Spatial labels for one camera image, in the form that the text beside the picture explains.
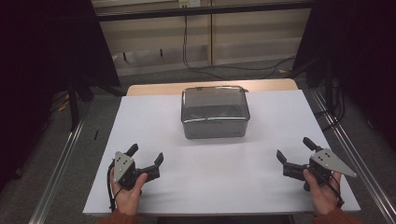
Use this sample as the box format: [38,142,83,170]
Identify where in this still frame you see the right hand-held gripper black cable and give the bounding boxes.
[307,166,346,209]

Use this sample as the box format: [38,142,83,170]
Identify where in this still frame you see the hand-held gripper black cable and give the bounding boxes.
[106,161,123,213]
[307,166,346,209]

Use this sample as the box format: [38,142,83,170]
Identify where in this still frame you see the person's left hand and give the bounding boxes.
[109,167,149,217]

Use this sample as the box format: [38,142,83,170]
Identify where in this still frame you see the yellow floor cable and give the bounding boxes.
[49,91,72,114]

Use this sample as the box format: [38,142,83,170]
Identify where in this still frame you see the black curtain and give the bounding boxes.
[0,0,122,191]
[291,0,396,152]

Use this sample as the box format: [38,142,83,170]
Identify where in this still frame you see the black metal stand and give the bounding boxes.
[322,57,336,117]
[65,73,95,132]

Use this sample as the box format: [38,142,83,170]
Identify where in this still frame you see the black floor cables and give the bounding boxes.
[313,78,347,133]

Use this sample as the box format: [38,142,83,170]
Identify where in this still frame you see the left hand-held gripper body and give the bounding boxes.
[112,150,148,191]

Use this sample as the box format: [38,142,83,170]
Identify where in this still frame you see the long black wall cable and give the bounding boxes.
[181,15,297,81]

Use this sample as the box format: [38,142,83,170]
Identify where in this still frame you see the left hand-held gripper black cable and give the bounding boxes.
[106,161,123,213]

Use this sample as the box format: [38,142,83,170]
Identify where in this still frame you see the grey box lid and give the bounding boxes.
[180,85,251,124]

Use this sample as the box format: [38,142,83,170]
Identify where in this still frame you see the black crossbar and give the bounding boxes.
[96,1,314,22]

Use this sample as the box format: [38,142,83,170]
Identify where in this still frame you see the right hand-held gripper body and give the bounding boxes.
[306,147,359,191]

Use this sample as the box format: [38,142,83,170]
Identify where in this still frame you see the white wall outlet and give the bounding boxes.
[177,0,202,9]

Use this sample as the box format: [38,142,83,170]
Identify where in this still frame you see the person's right hand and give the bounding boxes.
[302,168,343,217]

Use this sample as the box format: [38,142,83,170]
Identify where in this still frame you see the white board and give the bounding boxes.
[82,89,361,216]

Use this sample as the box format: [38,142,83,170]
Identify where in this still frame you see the wooden table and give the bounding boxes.
[125,77,300,97]

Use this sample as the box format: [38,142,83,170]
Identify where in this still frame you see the aluminium floor rail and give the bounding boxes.
[28,104,91,224]
[307,88,396,224]

